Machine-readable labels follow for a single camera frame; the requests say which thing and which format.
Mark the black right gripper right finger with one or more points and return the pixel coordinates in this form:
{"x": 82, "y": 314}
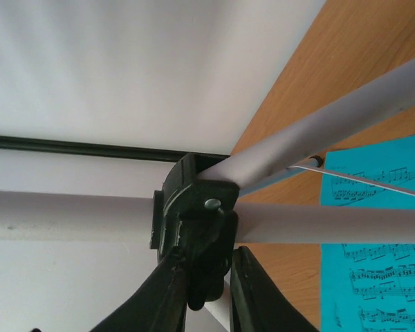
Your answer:
{"x": 256, "y": 303}

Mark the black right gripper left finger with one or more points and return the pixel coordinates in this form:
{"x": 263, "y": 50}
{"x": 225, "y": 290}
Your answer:
{"x": 159, "y": 304}

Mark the white music stand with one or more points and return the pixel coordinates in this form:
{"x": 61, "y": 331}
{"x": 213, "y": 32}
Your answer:
{"x": 197, "y": 209}

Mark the blue sheet music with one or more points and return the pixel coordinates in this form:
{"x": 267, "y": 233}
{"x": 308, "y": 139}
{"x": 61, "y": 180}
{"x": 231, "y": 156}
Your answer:
{"x": 370, "y": 287}

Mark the black aluminium frame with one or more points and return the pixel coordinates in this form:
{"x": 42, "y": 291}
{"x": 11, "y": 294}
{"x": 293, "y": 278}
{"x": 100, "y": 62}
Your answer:
{"x": 88, "y": 149}

